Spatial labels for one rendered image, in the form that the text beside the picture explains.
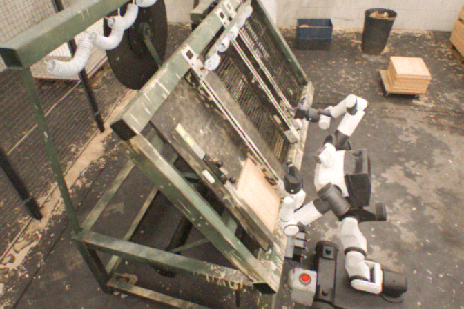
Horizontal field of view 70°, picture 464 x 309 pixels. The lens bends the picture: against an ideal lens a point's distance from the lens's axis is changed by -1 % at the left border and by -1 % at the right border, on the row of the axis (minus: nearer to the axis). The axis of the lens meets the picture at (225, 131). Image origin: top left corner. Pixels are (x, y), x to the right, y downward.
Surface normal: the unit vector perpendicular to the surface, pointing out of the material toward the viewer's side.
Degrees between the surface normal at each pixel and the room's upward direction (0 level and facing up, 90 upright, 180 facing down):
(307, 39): 91
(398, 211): 0
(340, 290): 0
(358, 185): 90
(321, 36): 90
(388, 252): 0
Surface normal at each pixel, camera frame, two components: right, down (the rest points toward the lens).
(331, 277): -0.05, -0.77
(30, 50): 0.96, 0.15
